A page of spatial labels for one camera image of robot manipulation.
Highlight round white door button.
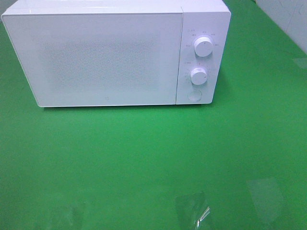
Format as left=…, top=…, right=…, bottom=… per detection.
left=188, top=90, right=202, bottom=102

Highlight white microwave knob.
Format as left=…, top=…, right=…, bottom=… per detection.
left=190, top=68, right=208, bottom=85
left=193, top=35, right=213, bottom=58

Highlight white microwave door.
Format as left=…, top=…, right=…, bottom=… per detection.
left=3, top=13, right=182, bottom=107

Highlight green table cloth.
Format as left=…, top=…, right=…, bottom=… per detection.
left=0, top=0, right=307, bottom=230

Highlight white microwave oven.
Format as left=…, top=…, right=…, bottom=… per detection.
left=1, top=0, right=231, bottom=105

